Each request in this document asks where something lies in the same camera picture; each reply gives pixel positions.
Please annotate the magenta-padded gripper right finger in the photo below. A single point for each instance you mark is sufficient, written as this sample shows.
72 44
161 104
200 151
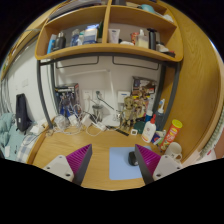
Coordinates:
155 163

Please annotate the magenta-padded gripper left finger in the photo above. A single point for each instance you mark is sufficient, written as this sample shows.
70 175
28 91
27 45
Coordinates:
71 163

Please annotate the black computer mouse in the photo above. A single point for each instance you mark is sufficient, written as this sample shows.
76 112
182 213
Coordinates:
132 158

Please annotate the light blue mouse pad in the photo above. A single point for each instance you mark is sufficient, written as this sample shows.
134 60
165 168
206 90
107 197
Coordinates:
120 163

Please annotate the white mug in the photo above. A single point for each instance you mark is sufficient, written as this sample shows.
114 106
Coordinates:
173 150

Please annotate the blue red small box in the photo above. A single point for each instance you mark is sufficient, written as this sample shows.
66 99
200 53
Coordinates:
158 137

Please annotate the red yellow chips can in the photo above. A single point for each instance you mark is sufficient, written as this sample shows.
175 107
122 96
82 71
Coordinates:
170 135

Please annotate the white lotion pump bottle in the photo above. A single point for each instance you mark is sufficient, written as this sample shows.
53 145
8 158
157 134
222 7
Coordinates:
148 131

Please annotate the small white desk clock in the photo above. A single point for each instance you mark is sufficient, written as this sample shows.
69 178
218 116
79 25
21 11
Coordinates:
134 132

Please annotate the clear domed plastic container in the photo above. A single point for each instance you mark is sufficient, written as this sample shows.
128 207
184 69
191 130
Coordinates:
61 122

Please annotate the white multi-port charger block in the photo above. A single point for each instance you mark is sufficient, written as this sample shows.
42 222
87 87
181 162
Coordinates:
73 120

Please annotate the white power strip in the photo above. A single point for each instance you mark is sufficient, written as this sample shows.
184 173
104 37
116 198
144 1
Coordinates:
99 126

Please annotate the blue checked blanket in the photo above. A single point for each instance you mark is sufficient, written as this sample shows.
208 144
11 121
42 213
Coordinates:
26 150

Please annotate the blue spray bottle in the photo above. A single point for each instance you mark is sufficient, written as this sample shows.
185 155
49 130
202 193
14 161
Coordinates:
160 116

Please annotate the white tissue pack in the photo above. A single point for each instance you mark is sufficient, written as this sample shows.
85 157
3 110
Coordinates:
36 129

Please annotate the brown tree figure toy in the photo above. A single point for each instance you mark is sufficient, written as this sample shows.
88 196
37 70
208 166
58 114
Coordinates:
127 113

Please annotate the brown robot figure toy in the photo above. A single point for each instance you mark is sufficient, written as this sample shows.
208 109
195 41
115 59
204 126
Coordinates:
140 103

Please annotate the robot model kit box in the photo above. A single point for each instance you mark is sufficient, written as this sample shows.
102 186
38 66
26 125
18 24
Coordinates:
66 98

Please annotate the teal pillow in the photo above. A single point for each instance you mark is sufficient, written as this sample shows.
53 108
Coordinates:
6 133

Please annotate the printed figure box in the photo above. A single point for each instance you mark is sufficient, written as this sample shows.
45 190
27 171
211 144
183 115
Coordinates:
150 85

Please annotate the wooden shelf unit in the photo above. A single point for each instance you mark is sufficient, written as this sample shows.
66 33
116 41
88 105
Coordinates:
106 48

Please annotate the white wall outlet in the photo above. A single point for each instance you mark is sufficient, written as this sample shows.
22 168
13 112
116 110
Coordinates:
87 95

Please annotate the grey metal frame post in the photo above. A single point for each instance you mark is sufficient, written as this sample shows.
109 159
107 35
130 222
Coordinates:
41 93
175 86

